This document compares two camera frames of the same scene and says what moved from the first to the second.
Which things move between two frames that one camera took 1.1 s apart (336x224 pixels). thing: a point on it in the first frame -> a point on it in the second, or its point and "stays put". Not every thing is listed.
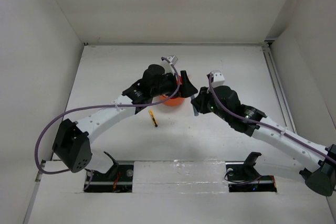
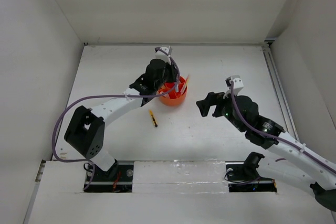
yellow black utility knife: (153, 118) stays put
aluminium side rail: (282, 104) stays put
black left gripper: (187, 89) -> (172, 71)
